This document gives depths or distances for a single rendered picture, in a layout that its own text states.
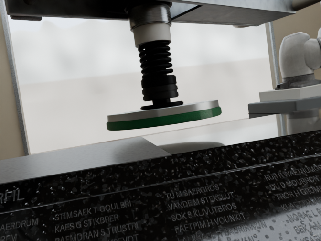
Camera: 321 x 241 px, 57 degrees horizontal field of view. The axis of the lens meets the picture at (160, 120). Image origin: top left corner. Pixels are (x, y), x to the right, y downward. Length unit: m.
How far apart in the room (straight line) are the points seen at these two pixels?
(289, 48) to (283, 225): 1.37
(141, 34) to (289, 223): 0.38
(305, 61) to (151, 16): 1.20
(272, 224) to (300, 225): 0.03
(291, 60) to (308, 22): 5.59
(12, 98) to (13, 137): 0.63
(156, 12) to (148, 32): 0.04
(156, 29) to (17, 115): 4.85
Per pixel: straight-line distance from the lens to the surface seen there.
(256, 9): 0.75
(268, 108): 1.61
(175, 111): 0.46
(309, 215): 0.37
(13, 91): 5.34
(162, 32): 0.55
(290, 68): 1.65
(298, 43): 1.66
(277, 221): 0.35
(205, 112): 0.49
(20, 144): 5.33
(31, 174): 0.40
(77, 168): 0.38
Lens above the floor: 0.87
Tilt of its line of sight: 3 degrees down
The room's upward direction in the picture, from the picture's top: 8 degrees counter-clockwise
